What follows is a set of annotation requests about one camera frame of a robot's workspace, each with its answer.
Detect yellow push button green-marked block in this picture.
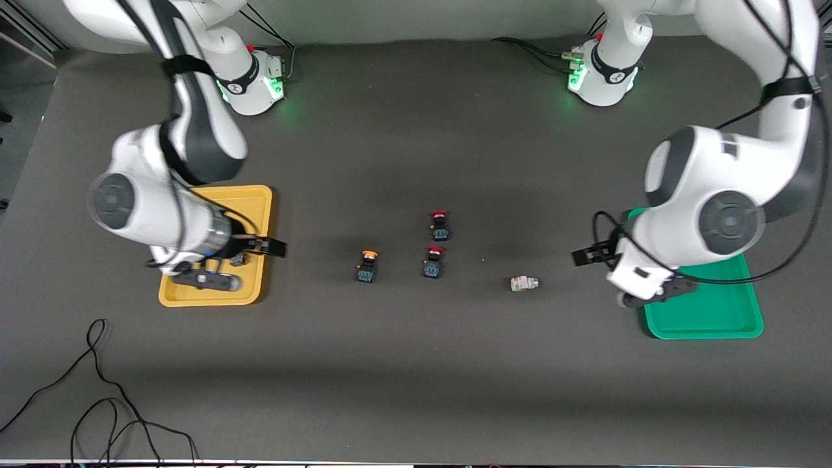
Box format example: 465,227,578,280
355,250,380,284

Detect yellow plastic tray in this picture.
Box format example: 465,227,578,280
159,185,274,307

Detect green plastic tray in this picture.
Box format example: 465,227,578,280
625,207,764,340

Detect dark grey table mat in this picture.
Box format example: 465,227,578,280
0,26,832,465

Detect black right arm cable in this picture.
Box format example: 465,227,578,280
114,0,261,261

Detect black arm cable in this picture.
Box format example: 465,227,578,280
591,0,832,287
114,0,261,261

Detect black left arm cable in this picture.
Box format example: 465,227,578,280
591,0,832,287

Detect thin black coiled cable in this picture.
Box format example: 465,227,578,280
70,398,199,468

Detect thin black looped cable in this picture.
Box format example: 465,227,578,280
0,318,163,468

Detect black left base cables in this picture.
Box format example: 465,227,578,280
491,13,608,72

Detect black base cables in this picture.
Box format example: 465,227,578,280
240,3,296,79
491,13,608,72

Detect black right base cables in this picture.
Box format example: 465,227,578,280
240,3,296,79

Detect grey aluminium frame rail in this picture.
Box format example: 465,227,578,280
0,10,66,69

